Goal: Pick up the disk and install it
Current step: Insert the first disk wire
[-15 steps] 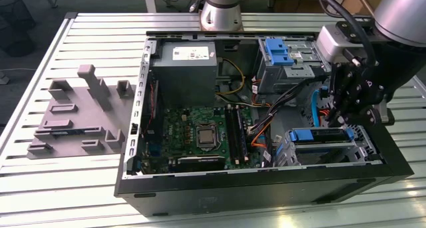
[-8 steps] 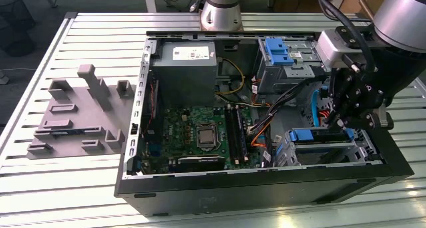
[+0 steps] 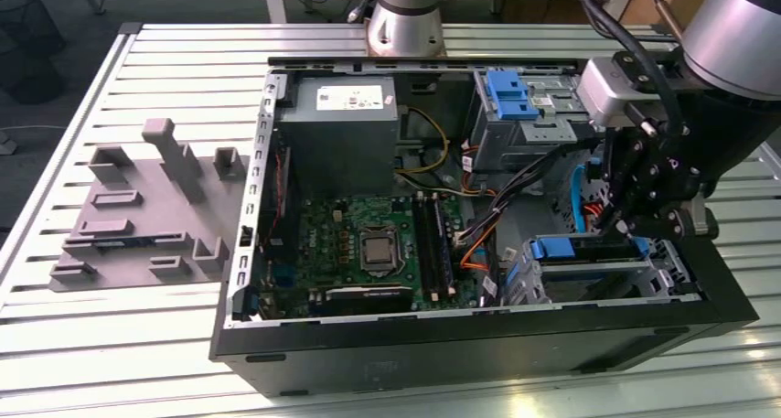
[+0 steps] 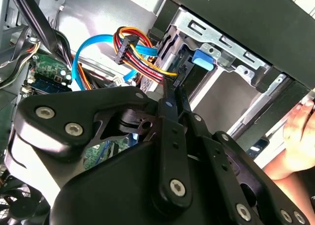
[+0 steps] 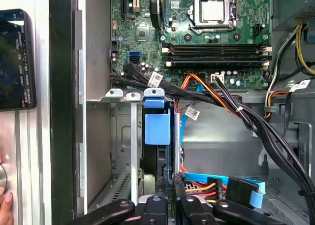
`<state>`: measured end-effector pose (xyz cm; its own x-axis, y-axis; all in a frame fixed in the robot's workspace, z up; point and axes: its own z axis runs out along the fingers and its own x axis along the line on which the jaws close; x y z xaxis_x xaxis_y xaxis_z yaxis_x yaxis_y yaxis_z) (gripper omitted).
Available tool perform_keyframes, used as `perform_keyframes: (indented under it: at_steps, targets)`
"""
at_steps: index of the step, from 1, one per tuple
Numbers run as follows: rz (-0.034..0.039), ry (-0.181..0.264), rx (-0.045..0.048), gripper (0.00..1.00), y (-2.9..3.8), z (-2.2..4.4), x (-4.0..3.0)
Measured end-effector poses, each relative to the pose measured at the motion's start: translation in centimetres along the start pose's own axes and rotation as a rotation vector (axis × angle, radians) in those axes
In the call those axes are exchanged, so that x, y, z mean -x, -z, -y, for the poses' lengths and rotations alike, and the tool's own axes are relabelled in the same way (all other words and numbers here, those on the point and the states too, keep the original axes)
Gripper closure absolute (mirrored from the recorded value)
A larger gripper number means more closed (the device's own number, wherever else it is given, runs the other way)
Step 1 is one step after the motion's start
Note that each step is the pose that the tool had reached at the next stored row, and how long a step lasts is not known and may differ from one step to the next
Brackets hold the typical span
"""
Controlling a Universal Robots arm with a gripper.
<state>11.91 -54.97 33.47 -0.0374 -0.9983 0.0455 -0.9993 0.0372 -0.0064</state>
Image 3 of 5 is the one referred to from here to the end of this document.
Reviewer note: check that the silver CPU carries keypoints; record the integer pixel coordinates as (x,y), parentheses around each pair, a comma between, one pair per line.
(380,252)

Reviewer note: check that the wooden cabinet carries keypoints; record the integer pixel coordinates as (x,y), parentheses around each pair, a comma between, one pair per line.
(632,2)

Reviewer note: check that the wooden desk white frame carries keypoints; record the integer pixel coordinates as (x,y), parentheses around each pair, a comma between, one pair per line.
(274,2)
(549,11)

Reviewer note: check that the CPU socket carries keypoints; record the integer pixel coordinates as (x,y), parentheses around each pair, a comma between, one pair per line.
(401,253)

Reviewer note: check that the blue plastic drive latch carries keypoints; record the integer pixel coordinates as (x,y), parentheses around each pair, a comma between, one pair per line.
(513,102)

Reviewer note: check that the black RAM stick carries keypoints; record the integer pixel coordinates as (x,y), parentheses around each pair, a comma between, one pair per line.
(443,244)

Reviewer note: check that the grey metal disk bay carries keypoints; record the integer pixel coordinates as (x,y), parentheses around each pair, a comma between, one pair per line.
(599,266)

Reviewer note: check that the grey parts rack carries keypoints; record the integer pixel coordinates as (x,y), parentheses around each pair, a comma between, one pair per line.
(153,207)

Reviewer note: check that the grey optical drive cage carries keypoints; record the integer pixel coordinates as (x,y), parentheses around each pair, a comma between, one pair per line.
(549,130)

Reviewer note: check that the black graphics card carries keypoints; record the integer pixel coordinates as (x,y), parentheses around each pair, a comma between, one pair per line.
(367,299)

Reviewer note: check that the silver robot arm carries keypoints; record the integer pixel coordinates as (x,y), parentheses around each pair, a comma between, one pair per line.
(403,24)

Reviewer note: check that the grey power supply unit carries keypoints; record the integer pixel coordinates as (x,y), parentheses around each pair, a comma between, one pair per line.
(336,153)

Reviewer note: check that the black open PC case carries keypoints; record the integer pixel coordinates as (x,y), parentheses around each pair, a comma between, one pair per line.
(428,349)

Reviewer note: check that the hard disk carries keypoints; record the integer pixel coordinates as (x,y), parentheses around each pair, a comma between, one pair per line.
(552,249)

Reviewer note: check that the RAM stick in rack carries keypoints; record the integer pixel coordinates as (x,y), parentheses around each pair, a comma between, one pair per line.
(122,243)

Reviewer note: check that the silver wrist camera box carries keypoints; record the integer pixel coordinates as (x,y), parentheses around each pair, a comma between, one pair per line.
(611,88)

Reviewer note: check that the green motherboard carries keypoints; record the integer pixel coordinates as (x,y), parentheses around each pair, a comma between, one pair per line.
(324,217)

